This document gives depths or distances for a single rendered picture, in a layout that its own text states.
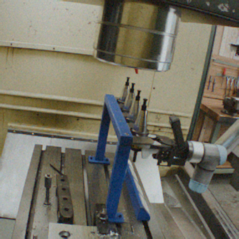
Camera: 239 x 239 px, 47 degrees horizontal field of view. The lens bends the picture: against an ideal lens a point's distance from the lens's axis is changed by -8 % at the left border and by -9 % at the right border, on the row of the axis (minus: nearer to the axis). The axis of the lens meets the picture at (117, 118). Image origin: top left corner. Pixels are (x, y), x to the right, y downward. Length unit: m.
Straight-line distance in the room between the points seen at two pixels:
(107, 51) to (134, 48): 0.05
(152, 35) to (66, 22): 1.09
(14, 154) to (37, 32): 0.67
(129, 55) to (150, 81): 1.17
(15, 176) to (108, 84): 0.71
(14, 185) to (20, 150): 0.24
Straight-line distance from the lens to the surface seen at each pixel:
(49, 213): 1.03
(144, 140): 0.90
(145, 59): 0.51
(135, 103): 1.02
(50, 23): 1.58
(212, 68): 3.58
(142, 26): 0.50
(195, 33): 1.71
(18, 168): 1.58
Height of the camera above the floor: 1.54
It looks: 18 degrees down
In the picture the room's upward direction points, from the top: 10 degrees clockwise
